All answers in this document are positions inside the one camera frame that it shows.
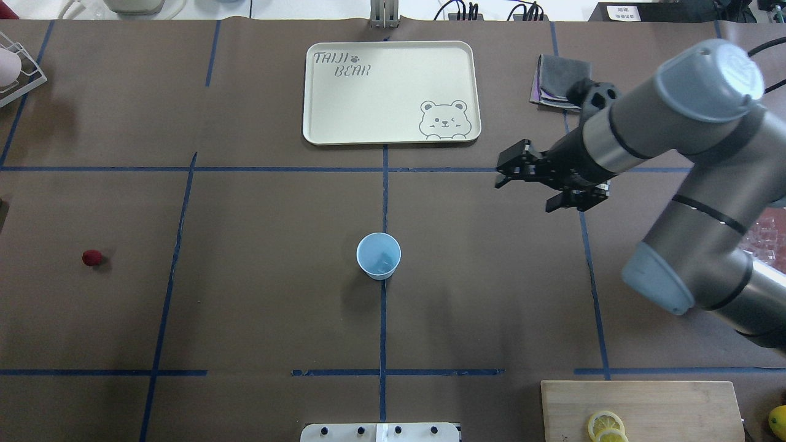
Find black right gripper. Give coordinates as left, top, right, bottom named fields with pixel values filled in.
left=495, top=129, right=610, bottom=213

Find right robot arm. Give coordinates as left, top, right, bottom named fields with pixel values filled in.
left=495, top=39, right=785, bottom=354

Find light blue plastic cup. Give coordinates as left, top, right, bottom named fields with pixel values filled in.
left=356, top=232, right=402, bottom=281

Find white cup rack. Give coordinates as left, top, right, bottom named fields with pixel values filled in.
left=1, top=33, right=48, bottom=108

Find grey folded cloth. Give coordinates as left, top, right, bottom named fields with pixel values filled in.
left=529, top=54, right=593, bottom=112

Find cream bear tray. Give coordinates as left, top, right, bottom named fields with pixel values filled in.
left=302, top=41, right=482, bottom=145

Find pink bowl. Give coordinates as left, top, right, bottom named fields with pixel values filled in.
left=738, top=207, right=785, bottom=273

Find lemon slices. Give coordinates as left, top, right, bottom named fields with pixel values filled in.
left=586, top=409, right=629, bottom=441

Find wooden cutting board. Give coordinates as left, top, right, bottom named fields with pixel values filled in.
left=540, top=380, right=745, bottom=441

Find yellow lemon lower right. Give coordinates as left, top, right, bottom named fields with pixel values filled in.
left=767, top=405, right=786, bottom=441

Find cream toaster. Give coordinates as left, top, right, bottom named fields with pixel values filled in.
left=103, top=0, right=165, bottom=16

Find red strawberry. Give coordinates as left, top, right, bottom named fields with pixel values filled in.
left=81, top=249, right=104, bottom=268

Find aluminium frame post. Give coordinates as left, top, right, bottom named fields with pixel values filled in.
left=370, top=0, right=400, bottom=29

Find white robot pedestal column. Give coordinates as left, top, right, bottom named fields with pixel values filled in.
left=300, top=422, right=462, bottom=441

